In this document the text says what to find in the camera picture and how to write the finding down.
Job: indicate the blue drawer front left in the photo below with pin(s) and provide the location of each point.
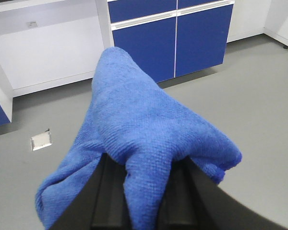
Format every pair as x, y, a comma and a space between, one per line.
121, 10

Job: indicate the silver floor socket box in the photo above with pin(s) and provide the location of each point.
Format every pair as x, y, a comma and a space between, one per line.
41, 140

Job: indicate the blue drawer front right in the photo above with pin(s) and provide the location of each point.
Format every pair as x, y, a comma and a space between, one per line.
189, 3

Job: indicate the blue microfiber cloth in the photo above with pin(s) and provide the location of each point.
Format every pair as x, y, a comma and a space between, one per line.
141, 127

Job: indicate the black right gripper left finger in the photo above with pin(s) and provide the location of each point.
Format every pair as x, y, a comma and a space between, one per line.
101, 204

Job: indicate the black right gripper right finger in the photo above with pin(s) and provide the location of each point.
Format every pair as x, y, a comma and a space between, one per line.
192, 201

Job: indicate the blue cabinet door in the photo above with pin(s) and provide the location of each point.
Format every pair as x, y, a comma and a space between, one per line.
202, 39
152, 47

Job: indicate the white lab bench frame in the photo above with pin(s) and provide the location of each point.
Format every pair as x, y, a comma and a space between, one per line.
63, 49

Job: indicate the blue cabinet door left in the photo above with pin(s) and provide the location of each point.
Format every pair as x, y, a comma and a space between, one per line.
152, 47

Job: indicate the white wall socket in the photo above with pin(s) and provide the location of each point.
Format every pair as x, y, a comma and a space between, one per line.
32, 24

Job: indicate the blue drawer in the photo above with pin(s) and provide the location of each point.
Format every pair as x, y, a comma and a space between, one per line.
189, 3
121, 10

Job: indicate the blue cabinet door right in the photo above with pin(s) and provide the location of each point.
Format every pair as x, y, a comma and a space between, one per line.
202, 39

